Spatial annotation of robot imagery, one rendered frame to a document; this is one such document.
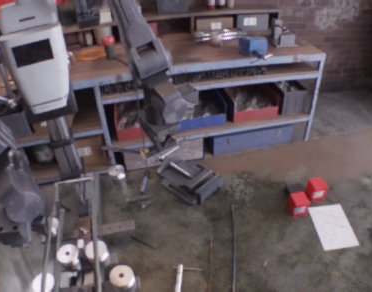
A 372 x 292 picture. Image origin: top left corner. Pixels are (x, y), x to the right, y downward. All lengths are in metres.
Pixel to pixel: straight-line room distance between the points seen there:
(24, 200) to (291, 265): 0.61
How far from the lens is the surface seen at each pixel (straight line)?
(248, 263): 0.77
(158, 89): 0.61
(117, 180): 0.94
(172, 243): 0.79
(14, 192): 0.45
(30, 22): 1.21
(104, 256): 0.71
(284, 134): 2.58
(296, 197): 0.86
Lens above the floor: 1.54
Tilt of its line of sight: 38 degrees down
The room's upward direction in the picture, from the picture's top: 3 degrees counter-clockwise
